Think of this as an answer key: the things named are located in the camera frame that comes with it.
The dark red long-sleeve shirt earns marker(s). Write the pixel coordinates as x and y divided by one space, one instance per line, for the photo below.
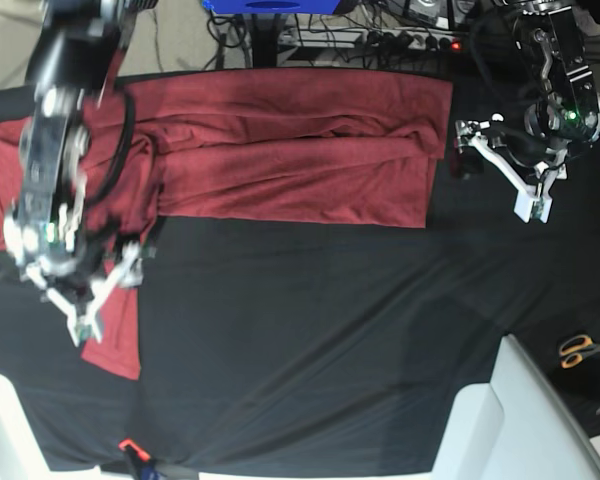
325 146

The white power strip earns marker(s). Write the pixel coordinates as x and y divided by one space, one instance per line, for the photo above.
413 38

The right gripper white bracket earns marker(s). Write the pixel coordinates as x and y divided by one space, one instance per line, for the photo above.
80 283

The blue plastic bin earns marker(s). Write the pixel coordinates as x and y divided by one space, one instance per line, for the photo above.
316 7

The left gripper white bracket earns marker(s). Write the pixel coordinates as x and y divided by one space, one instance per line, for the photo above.
530 163

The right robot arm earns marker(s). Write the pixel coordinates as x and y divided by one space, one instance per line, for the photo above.
77 57

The white foam block right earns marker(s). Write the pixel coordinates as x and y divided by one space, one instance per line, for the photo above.
515 426

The blue and orange clamp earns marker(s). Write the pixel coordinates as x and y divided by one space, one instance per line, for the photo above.
141 465

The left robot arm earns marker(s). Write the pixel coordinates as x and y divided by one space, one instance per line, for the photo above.
554 123

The black table cloth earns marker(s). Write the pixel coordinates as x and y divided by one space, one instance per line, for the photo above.
315 350

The yellow handled scissors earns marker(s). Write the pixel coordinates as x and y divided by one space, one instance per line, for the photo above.
577 349

